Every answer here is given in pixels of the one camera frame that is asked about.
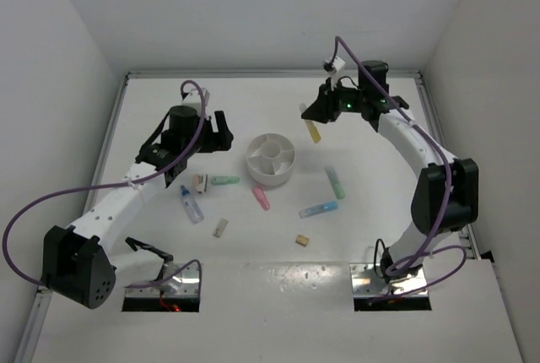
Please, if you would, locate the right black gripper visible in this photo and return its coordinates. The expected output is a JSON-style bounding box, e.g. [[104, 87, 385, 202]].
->
[[302, 78, 367, 124]]

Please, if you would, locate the yellow highlighter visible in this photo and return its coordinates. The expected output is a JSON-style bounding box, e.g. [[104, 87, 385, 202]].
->
[[299, 103, 321, 144]]

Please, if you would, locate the green highlighter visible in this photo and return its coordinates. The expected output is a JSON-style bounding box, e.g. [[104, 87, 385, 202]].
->
[[211, 176, 240, 186], [325, 165, 346, 199]]

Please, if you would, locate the blue highlighter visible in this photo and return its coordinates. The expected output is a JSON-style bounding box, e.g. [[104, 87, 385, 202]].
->
[[299, 201, 338, 219]]

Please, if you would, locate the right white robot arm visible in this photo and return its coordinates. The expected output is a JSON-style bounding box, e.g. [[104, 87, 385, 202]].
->
[[301, 58, 479, 282]]

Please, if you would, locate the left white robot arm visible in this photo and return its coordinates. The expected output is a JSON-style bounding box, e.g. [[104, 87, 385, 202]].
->
[[41, 106, 234, 309]]

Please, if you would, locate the white round divided organizer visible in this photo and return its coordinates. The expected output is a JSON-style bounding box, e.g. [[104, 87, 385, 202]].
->
[[246, 133, 296, 187]]

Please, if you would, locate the pink highlighter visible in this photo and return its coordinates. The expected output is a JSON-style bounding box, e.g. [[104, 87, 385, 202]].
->
[[252, 186, 270, 211]]

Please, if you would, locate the clear blue-cap bottle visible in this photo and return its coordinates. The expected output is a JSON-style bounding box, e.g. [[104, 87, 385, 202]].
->
[[181, 185, 204, 225]]

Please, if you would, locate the beige eraser left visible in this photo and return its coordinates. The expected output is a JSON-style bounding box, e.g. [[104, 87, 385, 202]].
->
[[213, 219, 229, 238]]

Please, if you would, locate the tan eraser right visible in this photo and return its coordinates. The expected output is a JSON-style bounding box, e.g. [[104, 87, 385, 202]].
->
[[295, 235, 309, 247]]

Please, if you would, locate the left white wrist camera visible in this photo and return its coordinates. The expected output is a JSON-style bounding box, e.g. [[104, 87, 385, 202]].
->
[[182, 88, 210, 115]]

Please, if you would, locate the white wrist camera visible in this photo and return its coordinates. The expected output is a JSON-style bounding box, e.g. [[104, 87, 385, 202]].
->
[[323, 57, 346, 87], [182, 88, 210, 115]]

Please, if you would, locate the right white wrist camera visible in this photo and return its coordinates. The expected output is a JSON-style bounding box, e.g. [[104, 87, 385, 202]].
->
[[323, 57, 346, 87]]

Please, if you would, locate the aluminium frame rail back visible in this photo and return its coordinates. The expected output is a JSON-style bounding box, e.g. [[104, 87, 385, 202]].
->
[[126, 68, 423, 79]]

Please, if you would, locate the aluminium frame rail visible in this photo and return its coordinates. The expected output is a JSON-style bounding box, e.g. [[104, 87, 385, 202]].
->
[[416, 73, 482, 261], [16, 75, 129, 363], [126, 68, 423, 79]]

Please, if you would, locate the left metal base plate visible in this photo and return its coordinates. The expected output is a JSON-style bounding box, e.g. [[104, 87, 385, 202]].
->
[[127, 259, 203, 298]]

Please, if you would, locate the metal base plate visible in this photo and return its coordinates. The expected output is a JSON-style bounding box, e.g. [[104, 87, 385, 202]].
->
[[349, 263, 428, 300], [127, 259, 203, 298]]

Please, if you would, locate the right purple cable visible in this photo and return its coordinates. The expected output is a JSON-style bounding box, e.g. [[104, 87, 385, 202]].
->
[[332, 35, 467, 299]]

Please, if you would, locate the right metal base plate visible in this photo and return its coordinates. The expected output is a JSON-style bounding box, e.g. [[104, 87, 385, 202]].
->
[[349, 263, 428, 300]]

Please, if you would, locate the aluminium frame rail right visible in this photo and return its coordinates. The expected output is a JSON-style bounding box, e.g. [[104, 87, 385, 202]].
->
[[416, 73, 482, 261]]

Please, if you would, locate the aluminium frame rail left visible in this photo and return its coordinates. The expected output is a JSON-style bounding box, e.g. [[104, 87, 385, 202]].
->
[[16, 75, 129, 363]]

